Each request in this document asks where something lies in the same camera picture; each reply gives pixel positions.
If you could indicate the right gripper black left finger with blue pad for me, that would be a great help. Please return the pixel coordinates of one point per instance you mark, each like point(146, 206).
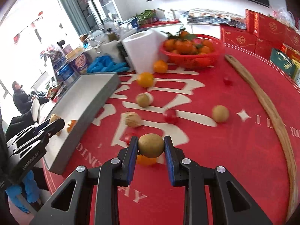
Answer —
point(95, 189)

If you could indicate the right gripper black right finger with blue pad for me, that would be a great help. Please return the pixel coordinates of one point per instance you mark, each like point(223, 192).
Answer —
point(230, 202)

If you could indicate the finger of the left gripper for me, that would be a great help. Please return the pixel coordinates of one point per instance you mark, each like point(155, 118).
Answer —
point(50, 127)

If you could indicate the brown longan fruit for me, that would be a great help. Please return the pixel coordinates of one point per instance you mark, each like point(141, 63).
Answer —
point(151, 145)

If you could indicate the small red cherry tomato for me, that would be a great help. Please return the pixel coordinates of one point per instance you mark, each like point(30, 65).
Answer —
point(127, 138)

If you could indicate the mandarin in tray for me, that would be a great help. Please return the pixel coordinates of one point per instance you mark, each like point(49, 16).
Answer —
point(70, 125)

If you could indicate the seated person dark clothes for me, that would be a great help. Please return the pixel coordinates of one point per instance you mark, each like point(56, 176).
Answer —
point(23, 101)

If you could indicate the grey white tray box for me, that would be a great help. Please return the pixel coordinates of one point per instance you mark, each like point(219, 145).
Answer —
point(81, 102)

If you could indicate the blue can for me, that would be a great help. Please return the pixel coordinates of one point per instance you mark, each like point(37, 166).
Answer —
point(67, 74)

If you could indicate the orange mandarin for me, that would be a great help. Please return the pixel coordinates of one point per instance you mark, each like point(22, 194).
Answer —
point(145, 161)

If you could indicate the red round table mat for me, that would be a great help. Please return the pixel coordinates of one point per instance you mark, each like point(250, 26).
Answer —
point(246, 144)

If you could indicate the purple milk tea cup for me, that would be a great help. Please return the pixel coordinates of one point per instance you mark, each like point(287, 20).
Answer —
point(79, 60)

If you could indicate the large brown longan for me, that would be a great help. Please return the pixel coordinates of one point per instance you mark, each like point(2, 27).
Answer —
point(220, 114)

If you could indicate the blue rubber gloves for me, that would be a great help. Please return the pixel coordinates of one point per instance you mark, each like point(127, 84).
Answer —
point(106, 64)

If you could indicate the small brown longan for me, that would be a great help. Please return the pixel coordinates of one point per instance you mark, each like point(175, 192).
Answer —
point(144, 100)

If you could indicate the yellow orange fruit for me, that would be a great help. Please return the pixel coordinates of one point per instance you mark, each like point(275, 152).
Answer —
point(145, 80)

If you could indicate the white paper towel roll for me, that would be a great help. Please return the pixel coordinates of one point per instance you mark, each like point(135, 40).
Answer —
point(143, 49)

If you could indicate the small orange near roll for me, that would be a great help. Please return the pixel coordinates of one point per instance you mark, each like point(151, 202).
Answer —
point(160, 67)

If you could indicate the red plastic fruit basket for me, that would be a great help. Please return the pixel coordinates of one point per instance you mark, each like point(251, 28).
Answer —
point(193, 51)

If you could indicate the green gift bag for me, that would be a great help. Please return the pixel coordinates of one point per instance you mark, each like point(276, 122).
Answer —
point(282, 61)

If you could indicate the potted green plant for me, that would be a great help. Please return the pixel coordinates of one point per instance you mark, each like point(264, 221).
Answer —
point(146, 17)

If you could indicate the red gift box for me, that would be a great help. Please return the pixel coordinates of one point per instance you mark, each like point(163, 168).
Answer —
point(238, 37)

